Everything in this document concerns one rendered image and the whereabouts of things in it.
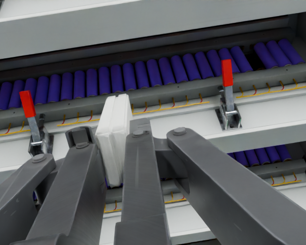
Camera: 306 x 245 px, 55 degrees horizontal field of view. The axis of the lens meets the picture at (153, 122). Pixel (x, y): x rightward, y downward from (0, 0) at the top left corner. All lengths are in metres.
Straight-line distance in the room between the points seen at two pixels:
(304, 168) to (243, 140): 0.20
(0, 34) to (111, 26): 0.12
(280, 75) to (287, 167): 0.19
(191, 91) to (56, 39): 0.20
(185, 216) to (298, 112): 0.25
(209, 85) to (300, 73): 0.14
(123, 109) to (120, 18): 0.19
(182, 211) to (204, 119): 0.19
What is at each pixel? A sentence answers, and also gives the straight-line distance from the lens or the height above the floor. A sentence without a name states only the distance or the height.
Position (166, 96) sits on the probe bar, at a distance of 0.44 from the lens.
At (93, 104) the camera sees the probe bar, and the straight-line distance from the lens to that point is 0.44.
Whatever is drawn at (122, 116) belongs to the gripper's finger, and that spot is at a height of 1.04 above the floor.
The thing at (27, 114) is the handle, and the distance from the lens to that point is 0.42.
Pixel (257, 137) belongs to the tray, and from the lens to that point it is 0.44.
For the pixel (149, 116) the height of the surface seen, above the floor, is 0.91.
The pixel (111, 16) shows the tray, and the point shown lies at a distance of 0.34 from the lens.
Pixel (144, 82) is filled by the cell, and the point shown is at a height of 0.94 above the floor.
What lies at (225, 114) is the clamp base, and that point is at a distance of 0.41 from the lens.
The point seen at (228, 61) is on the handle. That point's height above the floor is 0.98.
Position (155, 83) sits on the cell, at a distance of 0.46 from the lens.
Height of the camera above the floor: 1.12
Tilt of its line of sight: 30 degrees down
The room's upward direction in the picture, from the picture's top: 9 degrees counter-clockwise
